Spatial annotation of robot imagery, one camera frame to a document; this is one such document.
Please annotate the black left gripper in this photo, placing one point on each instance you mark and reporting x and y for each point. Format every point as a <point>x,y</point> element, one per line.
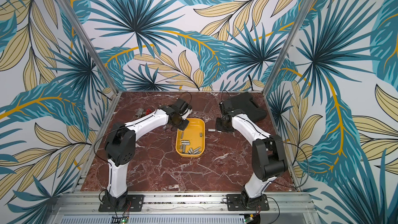
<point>182,126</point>

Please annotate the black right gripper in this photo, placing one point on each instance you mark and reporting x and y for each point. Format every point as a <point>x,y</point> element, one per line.
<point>223,125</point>

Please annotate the yellow plastic storage tray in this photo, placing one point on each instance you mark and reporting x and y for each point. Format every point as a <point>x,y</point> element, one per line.
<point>192,134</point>

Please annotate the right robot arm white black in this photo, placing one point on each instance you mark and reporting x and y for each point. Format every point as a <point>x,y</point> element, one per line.
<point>268,156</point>

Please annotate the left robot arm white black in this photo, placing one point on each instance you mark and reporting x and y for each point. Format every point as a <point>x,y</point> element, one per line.
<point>121,141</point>

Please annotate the silver socket pile in tray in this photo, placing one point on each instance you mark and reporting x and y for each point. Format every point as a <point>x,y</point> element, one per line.
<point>186,147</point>

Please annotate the black tool case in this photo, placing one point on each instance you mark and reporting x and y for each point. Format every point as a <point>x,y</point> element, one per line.
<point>244,104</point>

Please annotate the steel valve with red handwheel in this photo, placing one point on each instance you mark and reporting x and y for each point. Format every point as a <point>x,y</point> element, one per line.
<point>140,113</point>

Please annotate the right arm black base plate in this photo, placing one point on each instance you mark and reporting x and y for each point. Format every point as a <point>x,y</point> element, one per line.
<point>241,202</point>

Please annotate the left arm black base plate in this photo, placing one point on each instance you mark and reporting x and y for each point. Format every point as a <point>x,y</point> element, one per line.
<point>125,203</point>

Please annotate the aluminium front rail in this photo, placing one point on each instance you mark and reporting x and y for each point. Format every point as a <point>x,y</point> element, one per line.
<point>185,208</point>

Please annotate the aluminium frame post left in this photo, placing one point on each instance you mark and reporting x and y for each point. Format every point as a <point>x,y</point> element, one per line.
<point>76,24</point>

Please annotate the aluminium frame post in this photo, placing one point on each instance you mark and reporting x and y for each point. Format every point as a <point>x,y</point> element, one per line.
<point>76,24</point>
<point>293,31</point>

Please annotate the aluminium frame post right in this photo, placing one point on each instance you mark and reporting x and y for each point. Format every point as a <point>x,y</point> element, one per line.
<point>293,31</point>

